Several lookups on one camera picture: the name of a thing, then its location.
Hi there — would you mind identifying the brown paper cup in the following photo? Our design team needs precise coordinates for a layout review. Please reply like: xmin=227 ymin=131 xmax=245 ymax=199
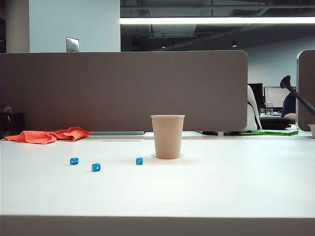
xmin=150 ymin=114 xmax=186 ymax=160

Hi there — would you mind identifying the dark desktop computer monitor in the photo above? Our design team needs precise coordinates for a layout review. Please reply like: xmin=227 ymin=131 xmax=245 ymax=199
xmin=248 ymin=83 xmax=264 ymax=109

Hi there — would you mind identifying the clear drinking glass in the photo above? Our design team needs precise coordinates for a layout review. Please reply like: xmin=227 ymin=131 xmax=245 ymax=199
xmin=265 ymin=102 xmax=275 ymax=117

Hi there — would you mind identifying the long ceiling light strip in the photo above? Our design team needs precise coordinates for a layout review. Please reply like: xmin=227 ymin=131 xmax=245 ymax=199
xmin=120 ymin=16 xmax=315 ymax=25

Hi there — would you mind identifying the black zip case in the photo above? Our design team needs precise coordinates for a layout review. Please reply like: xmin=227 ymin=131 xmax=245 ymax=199
xmin=259 ymin=117 xmax=292 ymax=130

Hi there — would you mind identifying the wide desktop computer monitor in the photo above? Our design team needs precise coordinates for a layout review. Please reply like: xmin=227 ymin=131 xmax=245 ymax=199
xmin=264 ymin=86 xmax=291 ymax=108

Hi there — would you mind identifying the orange cloth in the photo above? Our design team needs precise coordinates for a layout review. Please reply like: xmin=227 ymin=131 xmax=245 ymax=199
xmin=1 ymin=126 xmax=91 ymax=145

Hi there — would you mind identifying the seated person in blue shirt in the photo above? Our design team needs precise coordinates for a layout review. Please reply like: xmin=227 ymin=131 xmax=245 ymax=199
xmin=281 ymin=92 xmax=298 ymax=123

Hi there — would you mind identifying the black stand rod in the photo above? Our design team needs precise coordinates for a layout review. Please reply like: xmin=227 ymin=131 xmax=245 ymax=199
xmin=280 ymin=75 xmax=315 ymax=114

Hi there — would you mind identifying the black box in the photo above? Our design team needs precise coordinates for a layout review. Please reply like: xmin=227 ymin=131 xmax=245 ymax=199
xmin=0 ymin=112 xmax=26 ymax=139

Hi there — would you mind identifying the narrow brown desk divider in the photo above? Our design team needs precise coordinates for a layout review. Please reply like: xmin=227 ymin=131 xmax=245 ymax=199
xmin=296 ymin=49 xmax=315 ymax=132

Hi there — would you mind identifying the white bag with black strap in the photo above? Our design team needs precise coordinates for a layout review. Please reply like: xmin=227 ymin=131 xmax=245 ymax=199
xmin=242 ymin=85 xmax=263 ymax=134

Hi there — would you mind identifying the metal wall outlet plate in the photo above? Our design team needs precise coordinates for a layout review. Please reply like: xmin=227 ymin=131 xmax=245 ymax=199
xmin=65 ymin=36 xmax=80 ymax=53

